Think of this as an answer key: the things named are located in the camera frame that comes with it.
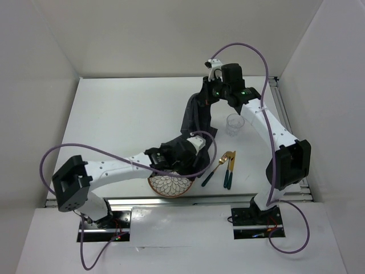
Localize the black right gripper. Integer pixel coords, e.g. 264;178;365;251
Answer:
197;74;230;105

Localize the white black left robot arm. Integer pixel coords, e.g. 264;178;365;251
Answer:
52;136;205;228

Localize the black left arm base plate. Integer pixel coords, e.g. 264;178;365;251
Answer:
76;207;132;243

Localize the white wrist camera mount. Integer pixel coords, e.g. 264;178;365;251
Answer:
205;59;223;82
187;136;206;151

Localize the dark grey checked cloth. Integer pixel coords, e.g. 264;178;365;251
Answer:
162;93;217;178

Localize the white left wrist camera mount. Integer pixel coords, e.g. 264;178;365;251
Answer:
187;136;206;151

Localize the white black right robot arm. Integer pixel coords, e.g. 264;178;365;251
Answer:
197;59;311;224

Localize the gold knife green handle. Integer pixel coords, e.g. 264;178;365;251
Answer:
226;151;236;190

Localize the floral patterned plate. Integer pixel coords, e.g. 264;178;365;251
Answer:
147;175;194;198

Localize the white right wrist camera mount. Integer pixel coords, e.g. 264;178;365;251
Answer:
205;59;223;82

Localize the gold spoon green handle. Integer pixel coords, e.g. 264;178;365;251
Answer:
201;152;229;187

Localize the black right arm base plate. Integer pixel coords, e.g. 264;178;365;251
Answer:
227;207;286;240

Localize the gold fork green handle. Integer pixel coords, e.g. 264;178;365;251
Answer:
223;151;232;188

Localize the clear drinking glass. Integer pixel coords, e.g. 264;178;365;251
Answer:
225;114;245;137

